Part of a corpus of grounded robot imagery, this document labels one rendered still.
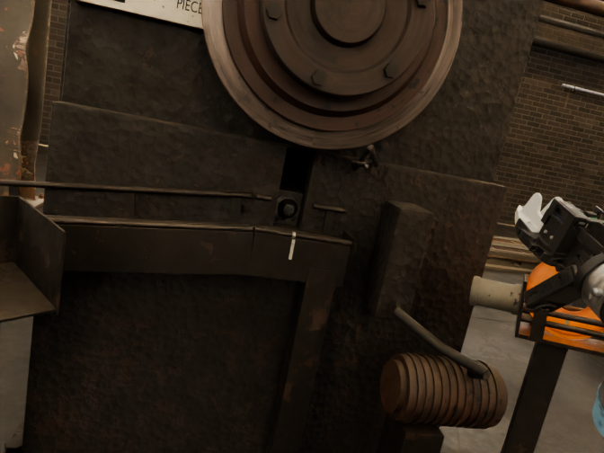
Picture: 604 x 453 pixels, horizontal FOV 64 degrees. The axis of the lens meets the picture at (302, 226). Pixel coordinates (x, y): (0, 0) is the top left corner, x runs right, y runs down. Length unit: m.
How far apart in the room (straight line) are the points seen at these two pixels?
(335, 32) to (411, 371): 0.60
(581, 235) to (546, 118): 7.89
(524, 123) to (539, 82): 0.64
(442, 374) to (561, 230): 0.38
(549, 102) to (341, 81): 7.83
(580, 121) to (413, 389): 8.17
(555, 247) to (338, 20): 0.47
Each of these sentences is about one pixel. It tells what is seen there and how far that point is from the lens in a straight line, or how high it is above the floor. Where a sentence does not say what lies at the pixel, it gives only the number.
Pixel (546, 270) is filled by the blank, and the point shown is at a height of 0.74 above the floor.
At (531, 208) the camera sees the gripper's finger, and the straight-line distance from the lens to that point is 0.81.
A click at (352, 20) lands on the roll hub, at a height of 1.09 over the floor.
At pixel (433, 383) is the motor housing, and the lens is 0.97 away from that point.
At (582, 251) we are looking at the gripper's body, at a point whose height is 0.83.
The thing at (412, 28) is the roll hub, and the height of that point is 1.10.
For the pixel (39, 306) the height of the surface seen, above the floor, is 0.61.
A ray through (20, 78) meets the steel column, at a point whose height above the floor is 0.86.
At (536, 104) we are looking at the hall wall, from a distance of 8.48.
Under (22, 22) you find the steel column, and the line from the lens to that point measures 3.66.
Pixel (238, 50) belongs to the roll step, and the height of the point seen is 1.02.
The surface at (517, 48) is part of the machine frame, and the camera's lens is 1.25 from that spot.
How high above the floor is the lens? 0.92
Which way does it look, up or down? 12 degrees down
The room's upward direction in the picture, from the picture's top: 11 degrees clockwise
